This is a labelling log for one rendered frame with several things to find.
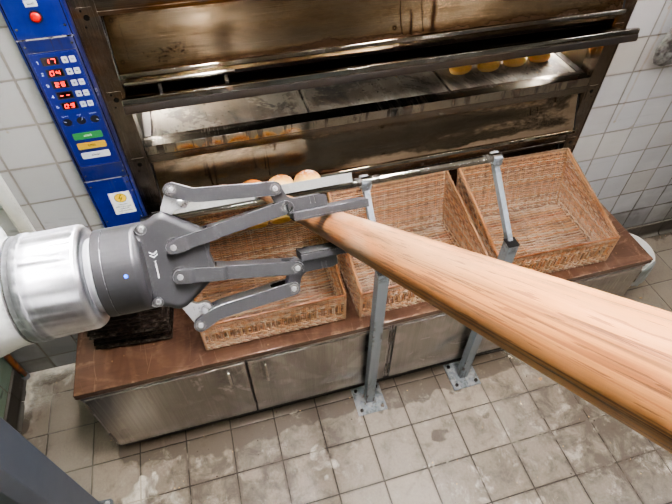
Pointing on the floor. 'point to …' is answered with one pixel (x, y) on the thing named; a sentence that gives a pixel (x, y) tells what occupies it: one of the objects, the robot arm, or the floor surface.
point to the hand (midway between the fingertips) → (332, 227)
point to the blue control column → (18, 15)
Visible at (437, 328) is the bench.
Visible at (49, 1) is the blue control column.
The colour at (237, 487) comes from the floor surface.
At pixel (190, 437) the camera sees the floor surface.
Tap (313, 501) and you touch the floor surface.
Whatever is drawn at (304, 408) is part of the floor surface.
